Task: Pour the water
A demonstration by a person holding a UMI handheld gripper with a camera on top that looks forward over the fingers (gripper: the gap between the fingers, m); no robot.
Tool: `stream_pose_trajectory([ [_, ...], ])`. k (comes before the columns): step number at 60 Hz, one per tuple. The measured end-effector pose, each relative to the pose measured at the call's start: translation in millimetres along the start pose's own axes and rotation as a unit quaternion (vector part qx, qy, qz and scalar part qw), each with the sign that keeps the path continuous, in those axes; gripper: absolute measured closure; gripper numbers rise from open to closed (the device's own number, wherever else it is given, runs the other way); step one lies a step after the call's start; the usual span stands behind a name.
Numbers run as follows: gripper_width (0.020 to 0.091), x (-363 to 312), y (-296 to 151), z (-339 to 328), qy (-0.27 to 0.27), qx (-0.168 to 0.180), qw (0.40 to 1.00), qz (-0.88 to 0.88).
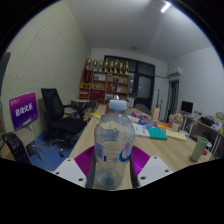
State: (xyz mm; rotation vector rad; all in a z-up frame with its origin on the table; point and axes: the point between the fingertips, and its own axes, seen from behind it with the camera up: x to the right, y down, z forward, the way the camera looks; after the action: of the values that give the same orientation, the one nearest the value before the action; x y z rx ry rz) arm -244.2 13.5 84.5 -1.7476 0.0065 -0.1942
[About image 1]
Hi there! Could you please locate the pale yellow folder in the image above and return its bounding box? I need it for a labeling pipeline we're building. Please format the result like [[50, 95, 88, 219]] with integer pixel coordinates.
[[165, 128, 188, 142]]

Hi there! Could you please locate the orange book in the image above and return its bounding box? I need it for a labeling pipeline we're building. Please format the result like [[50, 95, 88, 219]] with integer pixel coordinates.
[[156, 120, 173, 130]]

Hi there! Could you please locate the light green cup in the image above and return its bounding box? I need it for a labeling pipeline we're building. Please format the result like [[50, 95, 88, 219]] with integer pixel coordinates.
[[190, 136, 209, 163]]

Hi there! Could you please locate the purple sign board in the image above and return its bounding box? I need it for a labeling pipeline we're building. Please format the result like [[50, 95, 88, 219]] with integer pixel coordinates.
[[8, 92, 39, 132]]

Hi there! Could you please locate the black framed glass door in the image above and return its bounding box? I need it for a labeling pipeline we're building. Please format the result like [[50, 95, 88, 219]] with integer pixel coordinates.
[[104, 55, 156, 111]]

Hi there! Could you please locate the clear plastic water bottle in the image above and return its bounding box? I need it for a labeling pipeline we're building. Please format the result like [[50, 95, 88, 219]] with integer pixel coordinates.
[[93, 99, 136, 191]]

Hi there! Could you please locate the black computer monitor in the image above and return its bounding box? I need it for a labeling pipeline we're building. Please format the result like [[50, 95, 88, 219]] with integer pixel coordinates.
[[180, 100, 194, 114]]

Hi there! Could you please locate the blue book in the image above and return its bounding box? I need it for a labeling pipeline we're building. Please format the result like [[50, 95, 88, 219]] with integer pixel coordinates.
[[138, 118, 158, 128]]

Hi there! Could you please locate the white wall air conditioner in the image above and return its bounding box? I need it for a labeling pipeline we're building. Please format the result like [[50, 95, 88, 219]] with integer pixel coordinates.
[[167, 66, 183, 78]]

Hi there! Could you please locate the wooden shelf unit with trophies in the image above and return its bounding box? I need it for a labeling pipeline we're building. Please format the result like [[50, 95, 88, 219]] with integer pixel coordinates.
[[79, 58, 130, 104]]

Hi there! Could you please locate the orange carton box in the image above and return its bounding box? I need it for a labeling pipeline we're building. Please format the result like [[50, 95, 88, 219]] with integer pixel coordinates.
[[151, 107, 160, 122]]

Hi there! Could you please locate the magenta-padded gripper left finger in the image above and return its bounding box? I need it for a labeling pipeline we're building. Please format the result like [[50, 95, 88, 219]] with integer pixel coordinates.
[[53, 145, 98, 189]]

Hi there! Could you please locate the pink flower bouquet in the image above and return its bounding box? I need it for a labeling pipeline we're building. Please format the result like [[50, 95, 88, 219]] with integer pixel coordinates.
[[170, 112, 184, 132]]

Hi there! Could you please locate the pink book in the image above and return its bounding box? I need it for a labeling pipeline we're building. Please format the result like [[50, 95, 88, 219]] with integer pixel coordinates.
[[131, 112, 149, 120]]

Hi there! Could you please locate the long wooden side desk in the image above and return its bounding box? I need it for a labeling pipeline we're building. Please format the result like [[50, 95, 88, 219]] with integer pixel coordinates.
[[181, 113, 224, 158]]

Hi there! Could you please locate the grey striped office chair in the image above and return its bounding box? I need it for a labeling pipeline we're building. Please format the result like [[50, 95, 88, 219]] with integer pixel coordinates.
[[0, 53, 33, 165]]

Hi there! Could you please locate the ceiling tube light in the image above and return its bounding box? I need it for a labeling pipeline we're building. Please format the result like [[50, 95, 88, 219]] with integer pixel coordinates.
[[160, 1, 172, 14]]

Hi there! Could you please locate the teal book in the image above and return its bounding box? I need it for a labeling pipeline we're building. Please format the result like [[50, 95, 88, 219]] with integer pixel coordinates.
[[146, 125, 168, 141]]

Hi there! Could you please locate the small round table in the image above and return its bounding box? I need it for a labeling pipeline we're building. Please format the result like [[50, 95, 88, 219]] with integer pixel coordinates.
[[70, 98, 93, 116]]

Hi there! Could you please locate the white booklet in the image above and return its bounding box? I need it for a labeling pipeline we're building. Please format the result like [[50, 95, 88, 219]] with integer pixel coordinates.
[[131, 122, 151, 138]]

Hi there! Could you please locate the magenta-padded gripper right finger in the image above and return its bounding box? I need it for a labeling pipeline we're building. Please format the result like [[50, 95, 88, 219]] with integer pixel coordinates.
[[129, 145, 174, 189]]

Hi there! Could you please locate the black office chair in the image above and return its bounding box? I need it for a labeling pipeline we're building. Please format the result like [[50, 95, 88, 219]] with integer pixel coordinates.
[[40, 87, 88, 158]]

